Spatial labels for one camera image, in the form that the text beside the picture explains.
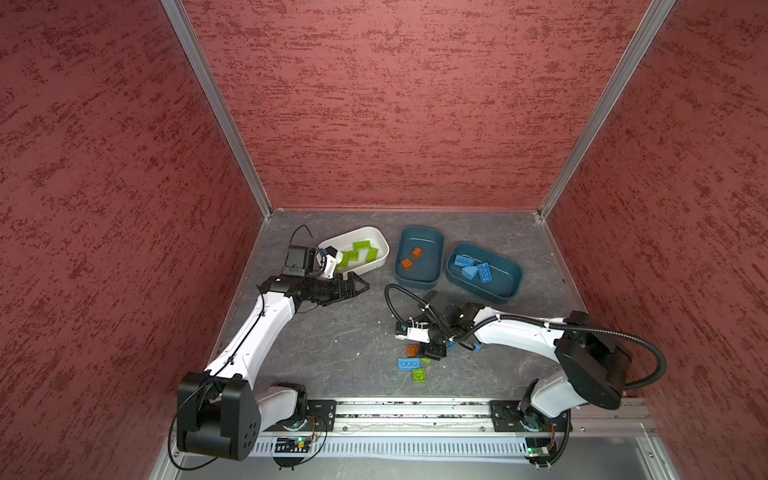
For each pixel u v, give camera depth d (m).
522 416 0.66
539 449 0.70
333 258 0.76
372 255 1.07
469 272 1.00
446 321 0.67
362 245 1.10
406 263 1.03
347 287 0.71
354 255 1.04
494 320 0.56
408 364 0.83
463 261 1.03
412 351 0.83
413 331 0.74
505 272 1.02
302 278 0.63
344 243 1.07
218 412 0.39
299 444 0.70
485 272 1.00
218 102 0.88
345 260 1.05
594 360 0.44
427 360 0.81
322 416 0.75
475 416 0.76
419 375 0.81
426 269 1.03
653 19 0.72
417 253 1.04
